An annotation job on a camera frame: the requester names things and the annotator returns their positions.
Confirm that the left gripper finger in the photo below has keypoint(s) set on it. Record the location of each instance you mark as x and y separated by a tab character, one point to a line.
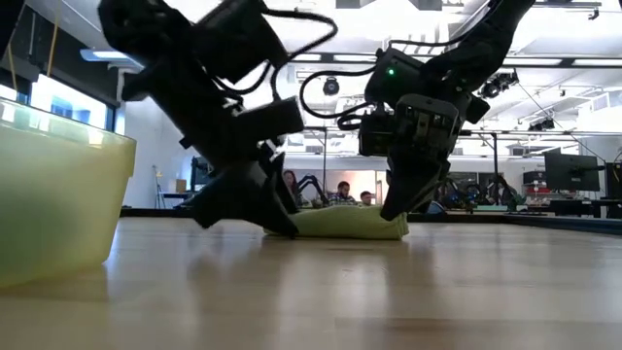
284	185
248	199

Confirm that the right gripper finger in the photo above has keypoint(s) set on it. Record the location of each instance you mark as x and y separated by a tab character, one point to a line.
410	189
437	197

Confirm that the lime yellow-green microfiber towel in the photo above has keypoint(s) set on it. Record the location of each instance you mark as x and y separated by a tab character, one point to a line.
350	223

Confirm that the yellow translucent plastic basket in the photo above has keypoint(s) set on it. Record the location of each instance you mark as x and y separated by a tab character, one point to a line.
58	204

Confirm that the black background robot arm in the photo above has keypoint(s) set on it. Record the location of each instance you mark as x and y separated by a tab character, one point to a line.
313	185

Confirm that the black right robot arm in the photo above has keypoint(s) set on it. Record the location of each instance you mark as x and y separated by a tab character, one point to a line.
476	48

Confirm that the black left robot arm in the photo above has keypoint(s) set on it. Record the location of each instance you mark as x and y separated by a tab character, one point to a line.
146	29

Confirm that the person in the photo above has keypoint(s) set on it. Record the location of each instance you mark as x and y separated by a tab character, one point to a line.
342	193
291	182
366	198

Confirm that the blue round bag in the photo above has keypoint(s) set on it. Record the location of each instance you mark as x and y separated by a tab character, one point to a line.
436	208

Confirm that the black computer monitor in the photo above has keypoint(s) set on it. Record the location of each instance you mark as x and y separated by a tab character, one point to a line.
200	170
614	180
568	172

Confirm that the cardboard box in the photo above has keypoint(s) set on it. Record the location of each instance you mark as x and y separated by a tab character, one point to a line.
180	185

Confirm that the black ceiling spotlight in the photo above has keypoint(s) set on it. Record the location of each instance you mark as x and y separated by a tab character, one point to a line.
495	83

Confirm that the ceiling light strip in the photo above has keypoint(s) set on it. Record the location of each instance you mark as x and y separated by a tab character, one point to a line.
107	55

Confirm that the black office desk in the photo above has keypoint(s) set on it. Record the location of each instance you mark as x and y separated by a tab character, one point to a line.
583	206

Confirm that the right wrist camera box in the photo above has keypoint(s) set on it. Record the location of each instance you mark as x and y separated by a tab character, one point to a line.
375	136

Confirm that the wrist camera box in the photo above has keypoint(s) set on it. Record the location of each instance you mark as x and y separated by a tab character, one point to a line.
375	136
272	119

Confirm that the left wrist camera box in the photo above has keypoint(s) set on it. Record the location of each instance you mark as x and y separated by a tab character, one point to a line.
272	119

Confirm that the black background station frame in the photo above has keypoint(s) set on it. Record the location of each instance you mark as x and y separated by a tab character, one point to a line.
494	160

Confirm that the round black ceiling camera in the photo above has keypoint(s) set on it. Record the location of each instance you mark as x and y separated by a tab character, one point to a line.
331	86

